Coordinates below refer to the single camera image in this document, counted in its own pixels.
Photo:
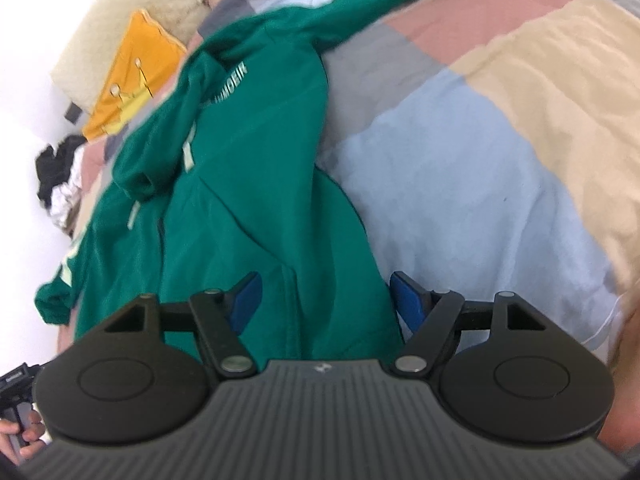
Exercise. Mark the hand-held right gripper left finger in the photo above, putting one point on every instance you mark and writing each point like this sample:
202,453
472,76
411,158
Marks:
246,302

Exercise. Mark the patchwork quilt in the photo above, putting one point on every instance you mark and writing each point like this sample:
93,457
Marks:
475,160

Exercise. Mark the person's left hand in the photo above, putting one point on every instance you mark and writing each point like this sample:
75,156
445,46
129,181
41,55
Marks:
27,432

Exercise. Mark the yellow crown pillow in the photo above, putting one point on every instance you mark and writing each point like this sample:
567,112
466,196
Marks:
135,70

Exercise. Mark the dark wall switch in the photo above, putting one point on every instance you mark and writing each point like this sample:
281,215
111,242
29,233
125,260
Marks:
74,112

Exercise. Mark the black clothes pile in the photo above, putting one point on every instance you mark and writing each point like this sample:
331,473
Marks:
55,165

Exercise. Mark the cream quilted headboard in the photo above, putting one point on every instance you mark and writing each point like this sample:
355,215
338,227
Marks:
125,15

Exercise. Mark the green hoodie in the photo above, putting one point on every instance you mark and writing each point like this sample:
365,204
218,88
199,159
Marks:
240,185

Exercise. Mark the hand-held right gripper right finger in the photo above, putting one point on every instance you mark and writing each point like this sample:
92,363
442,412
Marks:
406,297

